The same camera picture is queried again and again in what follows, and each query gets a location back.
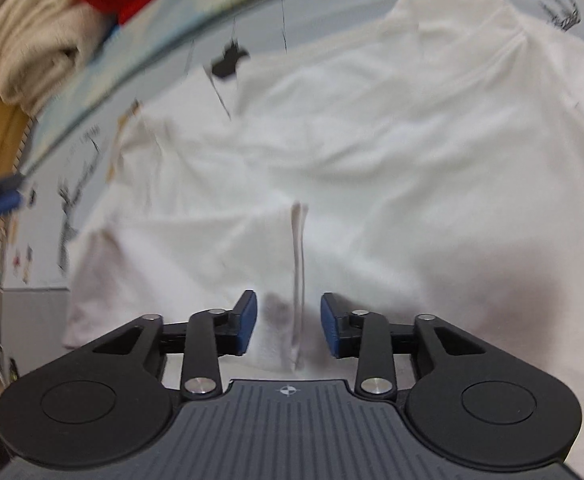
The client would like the white shirt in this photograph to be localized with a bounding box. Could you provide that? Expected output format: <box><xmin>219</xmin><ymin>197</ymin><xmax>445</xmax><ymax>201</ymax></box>
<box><xmin>62</xmin><ymin>0</ymin><xmax>584</xmax><ymax>480</ymax></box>

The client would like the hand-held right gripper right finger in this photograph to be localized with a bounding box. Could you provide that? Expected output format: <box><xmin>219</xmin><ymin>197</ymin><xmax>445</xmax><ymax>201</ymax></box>
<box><xmin>320</xmin><ymin>292</ymin><xmax>493</xmax><ymax>403</ymax></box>

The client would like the folded beige blanket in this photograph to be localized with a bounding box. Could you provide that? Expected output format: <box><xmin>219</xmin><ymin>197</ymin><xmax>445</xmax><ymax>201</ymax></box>
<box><xmin>0</xmin><ymin>0</ymin><xmax>118</xmax><ymax>111</ymax></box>

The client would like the deer print bed sheet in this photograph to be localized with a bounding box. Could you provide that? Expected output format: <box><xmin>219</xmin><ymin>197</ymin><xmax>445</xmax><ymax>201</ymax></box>
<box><xmin>0</xmin><ymin>0</ymin><xmax>584</xmax><ymax>291</ymax></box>

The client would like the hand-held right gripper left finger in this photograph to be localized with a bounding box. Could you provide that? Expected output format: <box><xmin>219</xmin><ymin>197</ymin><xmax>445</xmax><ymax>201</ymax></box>
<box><xmin>92</xmin><ymin>290</ymin><xmax>259</xmax><ymax>401</ymax></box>

